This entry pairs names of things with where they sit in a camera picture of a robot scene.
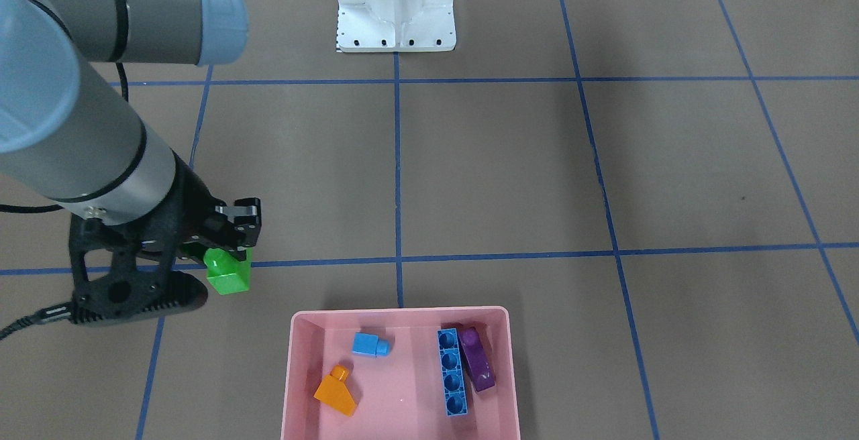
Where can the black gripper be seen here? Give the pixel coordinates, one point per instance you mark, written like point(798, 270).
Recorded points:
point(190, 203)

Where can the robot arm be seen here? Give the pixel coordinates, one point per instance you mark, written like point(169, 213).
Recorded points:
point(69, 136)

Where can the long blue toy block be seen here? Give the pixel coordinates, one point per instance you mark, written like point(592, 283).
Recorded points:
point(452, 373)

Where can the purple toy block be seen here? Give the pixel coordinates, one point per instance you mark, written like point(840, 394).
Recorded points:
point(476, 359)

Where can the small blue toy block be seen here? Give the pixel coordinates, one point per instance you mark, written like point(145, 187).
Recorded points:
point(371, 345)

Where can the green toy block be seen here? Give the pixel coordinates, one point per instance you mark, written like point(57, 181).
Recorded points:
point(224, 272)

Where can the pink plastic box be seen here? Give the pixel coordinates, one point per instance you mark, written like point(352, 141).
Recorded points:
point(399, 396)

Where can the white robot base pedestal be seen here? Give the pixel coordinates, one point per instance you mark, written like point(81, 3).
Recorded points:
point(387, 26)

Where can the orange sloped toy block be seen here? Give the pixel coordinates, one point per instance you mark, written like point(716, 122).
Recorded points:
point(334, 392)

